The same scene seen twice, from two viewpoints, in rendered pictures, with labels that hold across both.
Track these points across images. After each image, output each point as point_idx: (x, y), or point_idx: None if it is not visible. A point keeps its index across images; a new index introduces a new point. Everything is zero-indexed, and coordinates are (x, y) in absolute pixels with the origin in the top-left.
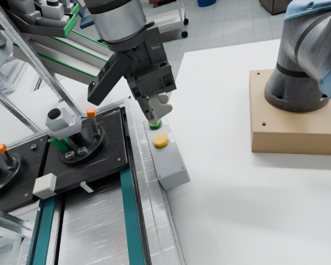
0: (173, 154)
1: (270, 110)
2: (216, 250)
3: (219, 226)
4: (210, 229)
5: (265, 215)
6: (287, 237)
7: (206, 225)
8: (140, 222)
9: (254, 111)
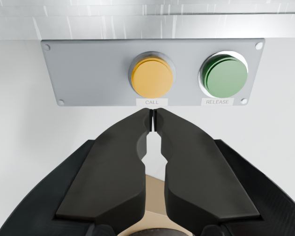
0: (101, 93)
1: (142, 224)
2: None
3: (22, 91)
4: (18, 79)
5: (34, 141)
6: (11, 147)
7: (23, 75)
8: None
9: (150, 214)
